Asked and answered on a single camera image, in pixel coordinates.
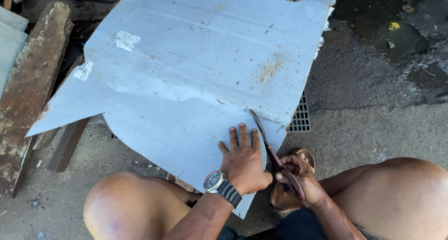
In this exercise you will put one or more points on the person's right hand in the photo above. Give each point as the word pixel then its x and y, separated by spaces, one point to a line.
pixel 304 184

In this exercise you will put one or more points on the person's left hand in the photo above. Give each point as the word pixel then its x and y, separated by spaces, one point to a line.
pixel 245 166

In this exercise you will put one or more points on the grey sheet metal panel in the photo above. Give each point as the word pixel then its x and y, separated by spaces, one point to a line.
pixel 196 79

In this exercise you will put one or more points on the brown sandal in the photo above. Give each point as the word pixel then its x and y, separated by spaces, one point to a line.
pixel 290 187

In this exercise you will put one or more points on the black wristwatch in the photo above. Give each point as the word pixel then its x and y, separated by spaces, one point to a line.
pixel 221 186

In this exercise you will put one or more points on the dark blue shorts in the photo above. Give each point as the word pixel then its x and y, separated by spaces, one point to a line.
pixel 297 227

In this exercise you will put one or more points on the metal drain grate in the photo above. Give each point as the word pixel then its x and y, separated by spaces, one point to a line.
pixel 300 117

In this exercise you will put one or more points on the person's right leg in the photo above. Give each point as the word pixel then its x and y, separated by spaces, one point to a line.
pixel 392 198

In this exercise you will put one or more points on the person's leg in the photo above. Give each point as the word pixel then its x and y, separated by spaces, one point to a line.
pixel 136 208
pixel 392 198

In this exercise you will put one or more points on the person's left leg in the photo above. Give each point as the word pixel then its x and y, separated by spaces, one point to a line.
pixel 136 208

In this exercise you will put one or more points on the dark steel bar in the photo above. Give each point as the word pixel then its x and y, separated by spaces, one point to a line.
pixel 68 145

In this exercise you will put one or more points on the rusty steel beam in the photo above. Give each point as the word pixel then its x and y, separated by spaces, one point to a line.
pixel 28 93

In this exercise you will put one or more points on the grey corrugated sheet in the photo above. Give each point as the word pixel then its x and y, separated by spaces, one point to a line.
pixel 10 44

